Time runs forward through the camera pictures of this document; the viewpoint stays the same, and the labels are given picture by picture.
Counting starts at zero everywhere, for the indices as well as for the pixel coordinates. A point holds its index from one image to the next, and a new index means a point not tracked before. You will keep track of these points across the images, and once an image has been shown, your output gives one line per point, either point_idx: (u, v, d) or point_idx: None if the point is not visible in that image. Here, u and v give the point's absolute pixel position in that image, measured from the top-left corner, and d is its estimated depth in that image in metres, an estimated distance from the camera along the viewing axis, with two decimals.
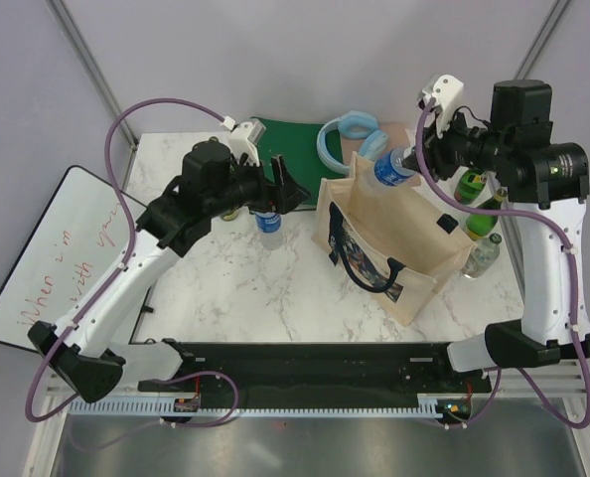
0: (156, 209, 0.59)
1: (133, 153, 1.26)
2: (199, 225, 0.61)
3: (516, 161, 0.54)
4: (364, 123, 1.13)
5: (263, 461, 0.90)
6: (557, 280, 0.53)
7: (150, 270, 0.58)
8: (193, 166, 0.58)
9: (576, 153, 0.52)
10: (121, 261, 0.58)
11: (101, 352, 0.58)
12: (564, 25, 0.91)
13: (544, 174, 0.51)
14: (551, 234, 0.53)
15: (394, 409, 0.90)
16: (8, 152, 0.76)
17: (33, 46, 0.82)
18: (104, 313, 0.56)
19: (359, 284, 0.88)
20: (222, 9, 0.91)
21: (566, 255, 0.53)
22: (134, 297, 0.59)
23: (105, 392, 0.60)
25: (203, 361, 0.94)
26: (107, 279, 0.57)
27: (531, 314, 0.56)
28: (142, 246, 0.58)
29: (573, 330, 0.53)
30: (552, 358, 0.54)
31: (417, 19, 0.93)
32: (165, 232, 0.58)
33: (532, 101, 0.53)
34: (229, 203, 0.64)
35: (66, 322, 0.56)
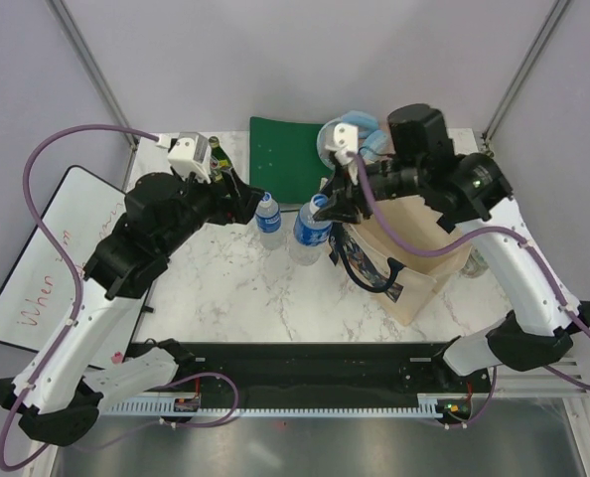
0: (105, 250, 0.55)
1: (133, 152, 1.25)
2: (150, 264, 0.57)
3: (443, 190, 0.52)
4: (364, 122, 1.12)
5: (263, 460, 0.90)
6: (531, 275, 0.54)
7: (102, 321, 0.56)
8: (135, 205, 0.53)
9: (486, 162, 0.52)
10: (71, 316, 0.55)
11: (69, 399, 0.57)
12: (565, 24, 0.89)
13: (473, 192, 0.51)
14: (506, 237, 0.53)
15: (394, 409, 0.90)
16: (8, 152, 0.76)
17: (33, 46, 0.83)
18: (60, 371, 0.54)
19: (359, 284, 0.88)
20: (221, 8, 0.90)
21: (525, 248, 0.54)
22: (92, 347, 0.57)
23: (82, 431, 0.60)
25: (203, 361, 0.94)
26: (58, 338, 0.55)
27: (526, 313, 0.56)
28: (90, 297, 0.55)
29: (568, 310, 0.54)
30: (565, 346, 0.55)
31: (417, 18, 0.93)
32: (113, 278, 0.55)
33: (429, 130, 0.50)
34: (188, 228, 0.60)
35: (22, 382, 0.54)
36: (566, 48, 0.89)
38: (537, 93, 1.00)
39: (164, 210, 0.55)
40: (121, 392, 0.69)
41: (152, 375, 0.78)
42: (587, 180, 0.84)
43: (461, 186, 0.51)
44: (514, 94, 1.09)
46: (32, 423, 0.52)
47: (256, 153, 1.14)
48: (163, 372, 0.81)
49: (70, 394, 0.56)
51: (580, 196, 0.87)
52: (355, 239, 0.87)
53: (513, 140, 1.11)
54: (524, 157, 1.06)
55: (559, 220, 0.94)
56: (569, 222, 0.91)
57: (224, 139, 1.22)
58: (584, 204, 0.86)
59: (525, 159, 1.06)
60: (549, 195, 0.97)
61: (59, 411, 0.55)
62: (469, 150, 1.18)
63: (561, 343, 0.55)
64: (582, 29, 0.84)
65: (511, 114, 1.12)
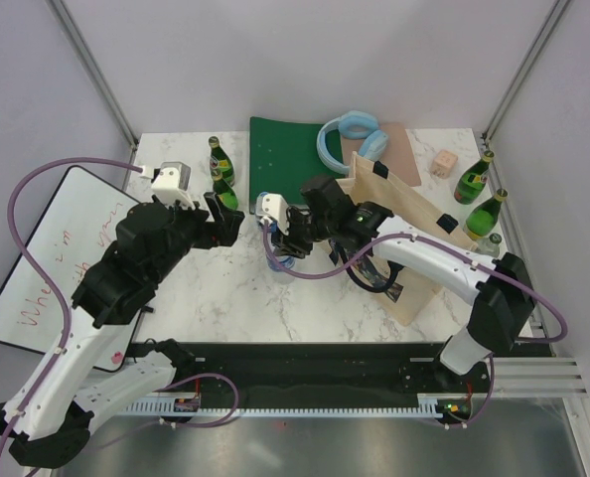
0: (93, 278, 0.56)
1: (133, 152, 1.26)
2: (139, 290, 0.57)
3: (345, 233, 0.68)
4: (364, 123, 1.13)
5: (263, 460, 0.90)
6: (432, 254, 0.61)
7: (91, 349, 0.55)
8: (126, 234, 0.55)
9: (372, 205, 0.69)
10: (59, 344, 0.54)
11: (60, 424, 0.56)
12: (565, 24, 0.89)
13: (364, 227, 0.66)
14: (398, 238, 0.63)
15: (393, 409, 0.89)
16: (7, 150, 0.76)
17: (32, 45, 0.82)
18: (49, 398, 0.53)
19: (359, 284, 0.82)
20: (221, 7, 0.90)
21: (418, 238, 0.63)
22: (81, 374, 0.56)
23: (74, 454, 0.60)
25: (203, 361, 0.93)
26: (46, 366, 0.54)
27: (455, 287, 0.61)
28: (78, 324, 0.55)
29: (479, 265, 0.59)
30: (493, 295, 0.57)
31: (417, 17, 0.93)
32: (102, 306, 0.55)
33: (327, 193, 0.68)
34: (175, 253, 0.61)
35: (12, 409, 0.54)
36: (567, 48, 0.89)
38: (537, 93, 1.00)
39: (154, 239, 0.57)
40: (117, 401, 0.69)
41: (150, 382, 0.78)
42: (587, 180, 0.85)
43: (354, 228, 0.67)
44: (513, 94, 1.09)
46: (22, 451, 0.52)
47: (256, 153, 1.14)
48: (159, 379, 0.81)
49: (60, 418, 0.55)
51: (579, 196, 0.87)
52: None
53: (513, 140, 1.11)
54: (524, 156, 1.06)
55: (558, 220, 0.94)
56: (569, 222, 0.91)
57: (224, 139, 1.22)
58: (584, 204, 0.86)
59: (524, 158, 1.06)
60: (549, 195, 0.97)
61: (49, 435, 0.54)
62: (469, 150, 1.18)
63: (490, 296, 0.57)
64: (582, 29, 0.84)
65: (510, 115, 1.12)
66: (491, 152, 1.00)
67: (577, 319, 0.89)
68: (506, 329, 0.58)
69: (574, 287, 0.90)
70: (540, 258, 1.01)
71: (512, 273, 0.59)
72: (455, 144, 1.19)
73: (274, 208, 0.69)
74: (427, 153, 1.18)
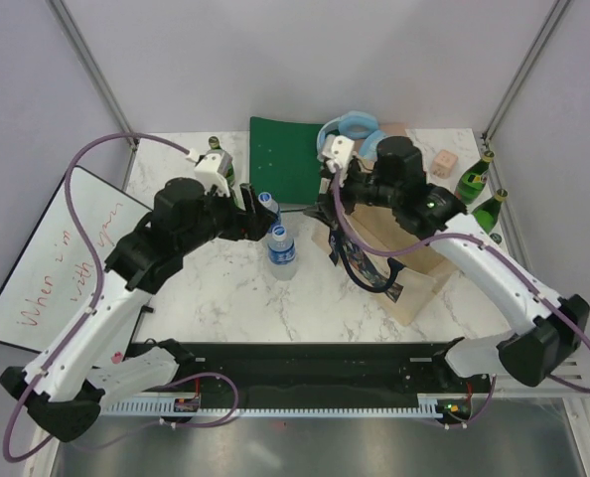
0: (126, 245, 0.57)
1: (133, 152, 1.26)
2: (170, 260, 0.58)
3: (408, 213, 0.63)
4: (364, 123, 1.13)
5: (263, 461, 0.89)
6: (497, 271, 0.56)
7: (120, 312, 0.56)
8: (165, 203, 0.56)
9: (446, 193, 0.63)
10: (89, 304, 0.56)
11: (76, 392, 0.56)
12: (564, 25, 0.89)
13: (431, 215, 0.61)
14: (465, 241, 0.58)
15: (394, 409, 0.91)
16: (8, 151, 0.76)
17: (32, 46, 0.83)
18: (73, 359, 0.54)
19: (360, 285, 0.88)
20: (221, 8, 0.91)
21: (487, 249, 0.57)
22: (106, 338, 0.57)
23: (83, 429, 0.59)
25: (203, 361, 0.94)
26: (73, 326, 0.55)
27: (509, 310, 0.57)
28: (110, 286, 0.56)
29: (542, 298, 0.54)
30: (547, 334, 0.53)
31: (417, 18, 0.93)
32: (134, 272, 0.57)
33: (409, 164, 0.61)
34: (204, 234, 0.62)
35: (34, 368, 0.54)
36: (566, 48, 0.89)
38: (538, 93, 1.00)
39: (190, 211, 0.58)
40: (125, 389, 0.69)
41: (155, 373, 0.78)
42: (587, 180, 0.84)
43: (421, 211, 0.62)
44: (513, 94, 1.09)
46: (42, 411, 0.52)
47: (256, 153, 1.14)
48: (163, 369, 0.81)
49: (77, 385, 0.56)
51: (580, 196, 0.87)
52: (355, 239, 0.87)
53: (513, 140, 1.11)
54: (524, 156, 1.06)
55: (558, 220, 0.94)
56: (569, 221, 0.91)
57: (224, 139, 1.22)
58: (584, 204, 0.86)
59: (524, 158, 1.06)
60: (548, 195, 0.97)
61: (67, 399, 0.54)
62: (469, 150, 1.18)
63: (542, 334, 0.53)
64: (582, 29, 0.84)
65: (510, 115, 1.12)
66: (491, 152, 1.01)
67: None
68: (544, 367, 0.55)
69: (574, 287, 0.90)
70: (540, 258, 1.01)
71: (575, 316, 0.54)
72: (455, 144, 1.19)
73: (344, 155, 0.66)
74: (427, 153, 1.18)
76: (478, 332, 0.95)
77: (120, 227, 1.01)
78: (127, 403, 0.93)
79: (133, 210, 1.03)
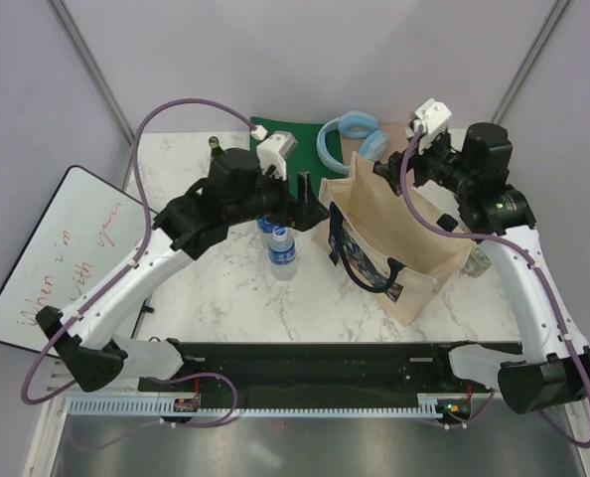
0: (176, 209, 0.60)
1: (133, 152, 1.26)
2: (216, 229, 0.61)
3: (472, 204, 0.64)
4: (364, 123, 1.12)
5: (262, 461, 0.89)
6: (535, 297, 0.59)
7: (160, 270, 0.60)
8: (219, 170, 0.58)
9: (519, 199, 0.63)
10: (133, 258, 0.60)
11: (105, 343, 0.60)
12: (564, 25, 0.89)
13: (494, 215, 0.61)
14: (516, 255, 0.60)
15: (394, 409, 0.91)
16: (8, 151, 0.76)
17: (32, 45, 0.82)
18: (109, 307, 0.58)
19: (358, 283, 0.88)
20: (222, 8, 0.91)
21: (533, 270, 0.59)
22: (142, 294, 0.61)
23: (102, 383, 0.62)
25: (202, 361, 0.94)
26: (114, 276, 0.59)
27: (527, 338, 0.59)
28: (155, 244, 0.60)
29: (566, 340, 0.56)
30: (558, 374, 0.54)
31: (418, 18, 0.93)
32: (181, 234, 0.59)
33: (495, 156, 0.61)
34: (250, 210, 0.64)
35: (71, 311, 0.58)
36: (567, 49, 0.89)
38: (538, 94, 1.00)
39: (242, 181, 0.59)
40: (132, 371, 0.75)
41: (162, 361, 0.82)
42: (588, 181, 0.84)
43: (487, 207, 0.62)
44: (513, 94, 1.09)
46: (72, 353, 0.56)
47: None
48: (168, 363, 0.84)
49: (107, 336, 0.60)
51: (579, 197, 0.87)
52: (354, 239, 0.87)
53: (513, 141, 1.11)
54: (524, 157, 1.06)
55: (558, 220, 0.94)
56: (569, 221, 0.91)
57: (224, 139, 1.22)
58: (584, 204, 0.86)
59: (524, 159, 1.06)
60: (547, 196, 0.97)
61: (95, 347, 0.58)
62: None
63: (552, 371, 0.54)
64: (582, 29, 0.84)
65: (510, 115, 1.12)
66: None
67: (576, 320, 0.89)
68: (537, 401, 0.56)
69: (573, 288, 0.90)
70: None
71: None
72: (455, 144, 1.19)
73: (433, 125, 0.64)
74: None
76: (478, 332, 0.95)
77: (120, 228, 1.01)
78: (127, 403, 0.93)
79: (133, 210, 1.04)
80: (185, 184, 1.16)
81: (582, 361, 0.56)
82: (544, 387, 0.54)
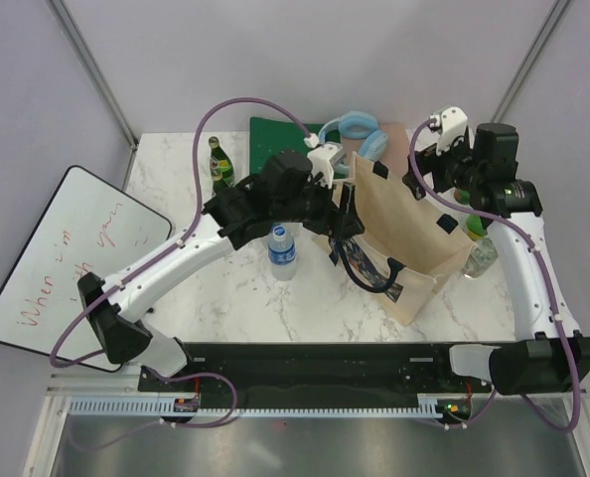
0: (225, 199, 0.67)
1: (133, 152, 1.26)
2: (260, 222, 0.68)
3: (483, 190, 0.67)
4: (364, 123, 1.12)
5: (263, 461, 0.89)
6: (531, 277, 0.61)
7: (203, 254, 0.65)
8: (276, 170, 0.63)
9: (529, 189, 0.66)
10: (180, 238, 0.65)
11: (137, 317, 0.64)
12: (564, 25, 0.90)
13: (502, 200, 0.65)
14: (517, 238, 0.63)
15: (394, 409, 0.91)
16: (8, 151, 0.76)
17: (33, 46, 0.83)
18: (150, 281, 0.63)
19: (356, 281, 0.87)
20: (222, 9, 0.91)
21: (533, 253, 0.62)
22: (180, 274, 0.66)
23: (127, 358, 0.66)
25: (202, 361, 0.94)
26: (160, 253, 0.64)
27: (520, 318, 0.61)
28: (203, 230, 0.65)
29: (557, 320, 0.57)
30: (542, 351, 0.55)
31: (417, 18, 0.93)
32: (228, 223, 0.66)
33: (501, 145, 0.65)
34: (294, 211, 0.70)
35: (114, 280, 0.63)
36: (567, 48, 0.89)
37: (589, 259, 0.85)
38: (538, 94, 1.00)
39: (295, 181, 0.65)
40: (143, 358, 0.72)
41: (165, 360, 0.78)
42: (588, 180, 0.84)
43: (496, 191, 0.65)
44: (513, 94, 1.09)
46: (108, 319, 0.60)
47: (256, 153, 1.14)
48: (172, 362, 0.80)
49: (141, 310, 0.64)
51: (579, 197, 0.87)
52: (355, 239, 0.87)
53: None
54: (524, 156, 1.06)
55: (558, 220, 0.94)
56: (568, 221, 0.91)
57: (223, 139, 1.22)
58: (584, 204, 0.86)
59: (524, 159, 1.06)
60: (547, 196, 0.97)
61: (128, 318, 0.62)
62: None
63: (538, 348, 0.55)
64: (582, 30, 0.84)
65: (510, 115, 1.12)
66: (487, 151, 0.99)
67: (577, 320, 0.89)
68: (523, 380, 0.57)
69: (573, 287, 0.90)
70: None
71: (577, 353, 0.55)
72: None
73: (448, 124, 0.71)
74: None
76: (477, 332, 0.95)
77: (120, 227, 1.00)
78: (127, 403, 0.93)
79: (133, 210, 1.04)
80: (185, 184, 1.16)
81: (570, 344, 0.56)
82: (528, 363, 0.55)
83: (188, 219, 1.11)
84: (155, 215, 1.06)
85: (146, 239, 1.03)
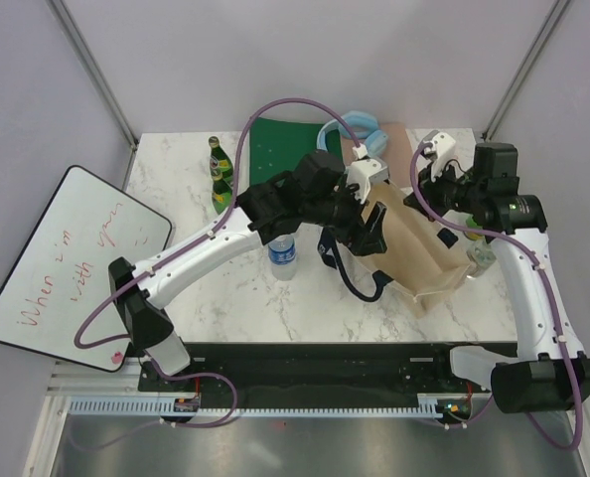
0: (256, 194, 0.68)
1: (133, 152, 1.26)
2: (290, 219, 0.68)
3: (485, 203, 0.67)
4: (364, 123, 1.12)
5: (262, 461, 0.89)
6: (536, 297, 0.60)
7: (231, 246, 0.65)
8: (310, 169, 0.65)
9: (533, 203, 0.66)
10: (212, 230, 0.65)
11: (163, 305, 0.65)
12: (564, 26, 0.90)
13: (506, 215, 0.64)
14: (521, 255, 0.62)
15: (394, 409, 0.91)
16: (9, 151, 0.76)
17: (33, 47, 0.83)
18: (180, 269, 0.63)
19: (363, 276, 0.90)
20: (222, 8, 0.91)
21: (538, 272, 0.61)
22: (209, 264, 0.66)
23: (150, 345, 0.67)
25: (203, 361, 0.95)
26: (190, 242, 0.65)
27: (522, 336, 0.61)
28: (234, 222, 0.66)
29: (560, 342, 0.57)
30: (545, 372, 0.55)
31: (417, 18, 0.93)
32: (258, 218, 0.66)
33: (500, 161, 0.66)
34: (324, 212, 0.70)
35: (145, 266, 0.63)
36: (567, 49, 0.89)
37: None
38: (538, 94, 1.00)
39: (327, 181, 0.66)
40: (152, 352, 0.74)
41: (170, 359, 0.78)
42: (589, 180, 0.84)
43: (500, 207, 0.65)
44: (514, 94, 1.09)
46: (136, 304, 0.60)
47: (256, 153, 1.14)
48: (177, 359, 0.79)
49: (168, 299, 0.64)
51: (580, 197, 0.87)
52: None
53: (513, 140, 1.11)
54: (523, 156, 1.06)
55: (558, 220, 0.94)
56: (568, 221, 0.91)
57: (223, 138, 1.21)
58: (584, 203, 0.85)
59: (524, 158, 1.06)
60: (547, 196, 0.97)
61: (155, 305, 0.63)
62: (469, 150, 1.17)
63: (540, 369, 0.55)
64: (582, 30, 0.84)
65: (511, 115, 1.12)
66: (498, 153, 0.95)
67: (576, 320, 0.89)
68: (527, 398, 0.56)
69: (573, 288, 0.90)
70: None
71: (581, 374, 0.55)
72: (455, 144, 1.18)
73: (442, 148, 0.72)
74: None
76: (478, 332, 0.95)
77: (120, 227, 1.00)
78: (127, 403, 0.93)
79: (134, 210, 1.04)
80: (185, 183, 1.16)
81: (574, 367, 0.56)
82: (532, 385, 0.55)
83: (188, 219, 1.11)
84: (155, 215, 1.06)
85: (147, 239, 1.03)
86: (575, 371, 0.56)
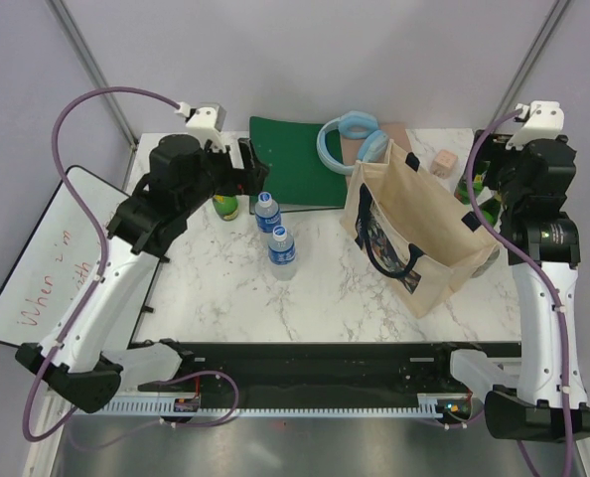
0: (126, 211, 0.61)
1: (133, 152, 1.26)
2: (173, 222, 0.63)
3: (516, 225, 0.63)
4: (363, 123, 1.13)
5: (263, 460, 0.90)
6: (548, 340, 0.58)
7: (128, 276, 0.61)
8: (161, 162, 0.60)
9: (568, 228, 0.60)
10: (97, 273, 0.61)
11: (94, 363, 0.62)
12: (564, 25, 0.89)
13: (535, 243, 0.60)
14: (543, 291, 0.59)
15: (393, 409, 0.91)
16: (9, 151, 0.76)
17: (33, 49, 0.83)
18: (87, 330, 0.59)
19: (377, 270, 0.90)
20: (221, 9, 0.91)
21: (557, 313, 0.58)
22: (115, 306, 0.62)
23: (106, 400, 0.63)
25: (203, 361, 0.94)
26: (84, 295, 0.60)
27: (526, 376, 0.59)
28: (116, 255, 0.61)
29: (564, 393, 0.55)
30: (541, 419, 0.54)
31: (417, 18, 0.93)
32: (138, 236, 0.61)
33: (554, 179, 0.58)
34: (202, 192, 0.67)
35: (50, 342, 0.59)
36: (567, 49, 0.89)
37: None
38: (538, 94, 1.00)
39: (186, 163, 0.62)
40: (130, 380, 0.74)
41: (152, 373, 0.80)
42: None
43: (530, 232, 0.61)
44: (514, 93, 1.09)
46: (62, 381, 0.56)
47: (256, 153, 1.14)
48: (169, 361, 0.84)
49: (93, 357, 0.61)
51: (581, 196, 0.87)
52: (379, 225, 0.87)
53: None
54: None
55: None
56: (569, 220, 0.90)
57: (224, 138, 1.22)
58: (586, 202, 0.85)
59: None
60: None
61: (84, 373, 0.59)
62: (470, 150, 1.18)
63: (536, 415, 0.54)
64: (582, 29, 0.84)
65: None
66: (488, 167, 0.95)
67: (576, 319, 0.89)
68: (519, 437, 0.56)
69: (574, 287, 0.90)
70: None
71: (578, 423, 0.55)
72: (455, 144, 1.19)
73: (536, 122, 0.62)
74: (427, 153, 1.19)
76: (478, 332, 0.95)
77: None
78: (127, 403, 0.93)
79: None
80: None
81: (572, 415, 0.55)
82: (524, 426, 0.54)
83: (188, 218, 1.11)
84: None
85: None
86: (572, 419, 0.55)
